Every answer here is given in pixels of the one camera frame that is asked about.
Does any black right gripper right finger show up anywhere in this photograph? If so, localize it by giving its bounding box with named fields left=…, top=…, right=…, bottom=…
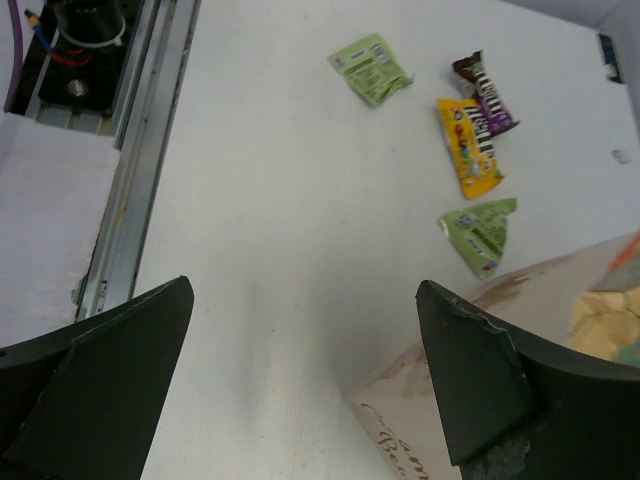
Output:
left=416, top=280, right=639, bottom=479

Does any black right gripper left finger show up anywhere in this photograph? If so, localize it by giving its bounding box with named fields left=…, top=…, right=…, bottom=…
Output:
left=1, top=276, right=194, bottom=480

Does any brown paper bag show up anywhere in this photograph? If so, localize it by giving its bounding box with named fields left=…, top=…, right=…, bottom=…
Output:
left=348, top=234, right=639, bottom=479

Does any yellow chips bag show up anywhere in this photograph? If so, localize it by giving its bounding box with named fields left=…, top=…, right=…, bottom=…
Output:
left=568, top=287, right=640, bottom=367

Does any green triangular snack packet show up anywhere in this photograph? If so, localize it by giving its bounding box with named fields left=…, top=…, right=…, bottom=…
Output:
left=437, top=198, right=518, bottom=279

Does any yellow m&m packet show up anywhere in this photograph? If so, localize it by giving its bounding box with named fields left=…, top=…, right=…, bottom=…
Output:
left=437, top=98, right=504, bottom=200

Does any green square snack packet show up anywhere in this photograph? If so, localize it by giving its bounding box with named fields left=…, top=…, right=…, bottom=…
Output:
left=327, top=33, right=414, bottom=107

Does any small white debris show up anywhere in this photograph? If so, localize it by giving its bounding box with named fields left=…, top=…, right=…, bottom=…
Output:
left=612, top=149, right=632, bottom=164

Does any purple m&m packet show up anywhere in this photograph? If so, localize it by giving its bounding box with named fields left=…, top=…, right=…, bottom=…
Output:
left=452, top=50, right=520, bottom=136

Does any blue left corner label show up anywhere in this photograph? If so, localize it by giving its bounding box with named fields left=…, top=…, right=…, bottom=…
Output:
left=597, top=32, right=624, bottom=85

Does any aluminium table rail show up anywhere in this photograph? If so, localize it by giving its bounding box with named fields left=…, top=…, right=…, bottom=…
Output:
left=22, top=1, right=200, bottom=321

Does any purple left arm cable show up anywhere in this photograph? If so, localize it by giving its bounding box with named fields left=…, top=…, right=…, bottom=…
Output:
left=3, top=0, right=25, bottom=111

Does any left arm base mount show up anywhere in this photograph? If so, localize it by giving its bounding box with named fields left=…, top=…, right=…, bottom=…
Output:
left=24, top=0, right=145, bottom=116

